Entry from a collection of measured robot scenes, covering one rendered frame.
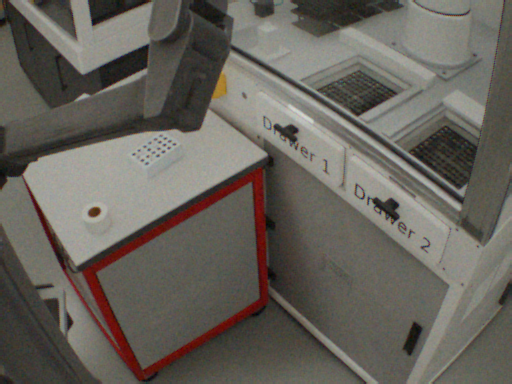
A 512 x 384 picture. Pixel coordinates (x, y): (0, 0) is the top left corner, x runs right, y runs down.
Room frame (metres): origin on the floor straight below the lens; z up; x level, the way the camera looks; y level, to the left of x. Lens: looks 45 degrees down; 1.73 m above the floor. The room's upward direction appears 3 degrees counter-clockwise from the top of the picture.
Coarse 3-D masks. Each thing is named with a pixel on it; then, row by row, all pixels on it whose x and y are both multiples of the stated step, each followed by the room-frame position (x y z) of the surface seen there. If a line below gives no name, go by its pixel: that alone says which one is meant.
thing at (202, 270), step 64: (64, 192) 1.03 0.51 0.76; (128, 192) 1.01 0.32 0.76; (192, 192) 1.00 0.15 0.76; (256, 192) 1.11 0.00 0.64; (64, 256) 1.00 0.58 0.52; (128, 256) 0.87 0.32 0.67; (192, 256) 0.98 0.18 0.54; (256, 256) 1.10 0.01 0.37; (128, 320) 0.83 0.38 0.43; (192, 320) 0.95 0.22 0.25
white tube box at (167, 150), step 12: (144, 144) 1.15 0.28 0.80; (156, 144) 1.14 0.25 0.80; (168, 144) 1.14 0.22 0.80; (180, 144) 1.14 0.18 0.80; (132, 156) 1.10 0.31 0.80; (144, 156) 1.10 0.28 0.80; (156, 156) 1.10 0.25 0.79; (168, 156) 1.10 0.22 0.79; (180, 156) 1.13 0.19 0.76; (144, 168) 1.06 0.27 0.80; (156, 168) 1.07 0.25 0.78
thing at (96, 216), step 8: (88, 208) 0.92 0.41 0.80; (96, 208) 0.93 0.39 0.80; (104, 208) 0.92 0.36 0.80; (88, 216) 0.89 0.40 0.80; (96, 216) 0.92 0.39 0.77; (104, 216) 0.89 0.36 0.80; (88, 224) 0.88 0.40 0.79; (96, 224) 0.87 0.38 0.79; (104, 224) 0.88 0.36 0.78; (96, 232) 0.87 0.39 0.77
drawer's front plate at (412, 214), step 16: (352, 160) 0.89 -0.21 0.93; (352, 176) 0.89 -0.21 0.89; (368, 176) 0.85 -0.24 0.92; (352, 192) 0.88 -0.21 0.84; (368, 192) 0.85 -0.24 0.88; (384, 192) 0.81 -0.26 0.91; (400, 192) 0.79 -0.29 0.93; (368, 208) 0.84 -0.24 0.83; (400, 208) 0.77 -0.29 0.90; (416, 208) 0.74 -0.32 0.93; (384, 224) 0.80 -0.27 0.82; (400, 224) 0.76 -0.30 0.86; (416, 224) 0.73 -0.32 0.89; (432, 224) 0.70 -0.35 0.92; (416, 240) 0.72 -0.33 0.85; (432, 240) 0.69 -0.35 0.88; (432, 256) 0.68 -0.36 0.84
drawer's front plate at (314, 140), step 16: (256, 96) 1.15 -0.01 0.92; (256, 112) 1.15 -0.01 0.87; (272, 112) 1.10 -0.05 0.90; (288, 112) 1.07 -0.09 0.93; (272, 128) 1.11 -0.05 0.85; (304, 128) 1.01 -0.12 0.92; (288, 144) 1.06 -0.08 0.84; (304, 144) 1.01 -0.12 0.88; (320, 144) 0.97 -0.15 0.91; (336, 144) 0.95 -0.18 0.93; (304, 160) 1.01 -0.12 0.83; (320, 160) 0.97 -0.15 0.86; (336, 160) 0.93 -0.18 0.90; (336, 176) 0.93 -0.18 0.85
